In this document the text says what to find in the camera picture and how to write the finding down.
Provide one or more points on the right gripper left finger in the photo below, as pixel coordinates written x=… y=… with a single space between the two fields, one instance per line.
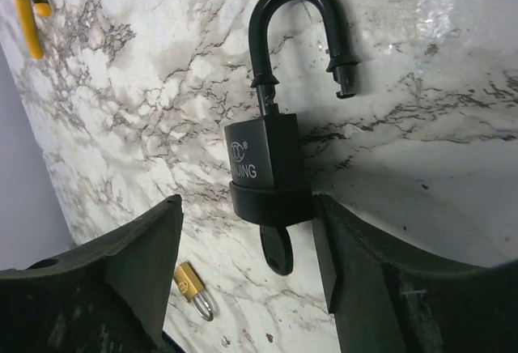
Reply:
x=107 y=295

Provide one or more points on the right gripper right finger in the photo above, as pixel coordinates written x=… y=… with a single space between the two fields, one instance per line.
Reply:
x=389 y=296

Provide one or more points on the small brass padlock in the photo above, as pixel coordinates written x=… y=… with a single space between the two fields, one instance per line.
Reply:
x=193 y=290

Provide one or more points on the black headed key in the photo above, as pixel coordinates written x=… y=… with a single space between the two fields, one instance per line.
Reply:
x=277 y=249

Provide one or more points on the black padlock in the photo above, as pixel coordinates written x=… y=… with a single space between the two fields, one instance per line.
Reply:
x=268 y=185

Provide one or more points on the yellow handled pliers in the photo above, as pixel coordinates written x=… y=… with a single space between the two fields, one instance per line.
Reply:
x=26 y=10

